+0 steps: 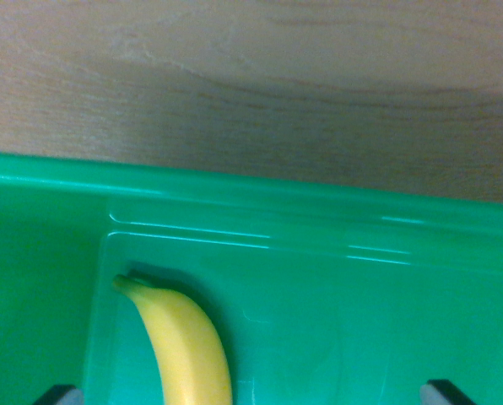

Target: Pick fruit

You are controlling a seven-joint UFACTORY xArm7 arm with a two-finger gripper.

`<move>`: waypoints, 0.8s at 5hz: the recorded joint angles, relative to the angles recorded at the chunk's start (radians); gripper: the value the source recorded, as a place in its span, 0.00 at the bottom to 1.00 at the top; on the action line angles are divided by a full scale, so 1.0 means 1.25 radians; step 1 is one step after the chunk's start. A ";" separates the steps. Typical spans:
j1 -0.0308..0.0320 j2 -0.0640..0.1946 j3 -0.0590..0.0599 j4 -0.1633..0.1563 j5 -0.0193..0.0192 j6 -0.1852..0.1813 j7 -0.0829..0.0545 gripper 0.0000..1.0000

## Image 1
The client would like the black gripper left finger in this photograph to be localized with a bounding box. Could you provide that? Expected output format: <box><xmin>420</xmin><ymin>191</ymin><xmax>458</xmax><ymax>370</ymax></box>
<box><xmin>32</xmin><ymin>384</ymin><xmax>85</xmax><ymax>405</ymax></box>

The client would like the yellow banana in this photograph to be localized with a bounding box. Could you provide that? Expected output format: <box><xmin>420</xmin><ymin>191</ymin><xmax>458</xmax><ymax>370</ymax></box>
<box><xmin>112</xmin><ymin>273</ymin><xmax>234</xmax><ymax>405</ymax></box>

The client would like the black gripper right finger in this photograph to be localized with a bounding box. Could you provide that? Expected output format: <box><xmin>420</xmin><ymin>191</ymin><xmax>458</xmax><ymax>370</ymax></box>
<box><xmin>419</xmin><ymin>379</ymin><xmax>477</xmax><ymax>405</ymax></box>

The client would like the green plastic bin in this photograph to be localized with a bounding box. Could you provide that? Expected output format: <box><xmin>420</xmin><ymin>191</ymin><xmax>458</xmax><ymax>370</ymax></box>
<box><xmin>0</xmin><ymin>150</ymin><xmax>503</xmax><ymax>405</ymax></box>

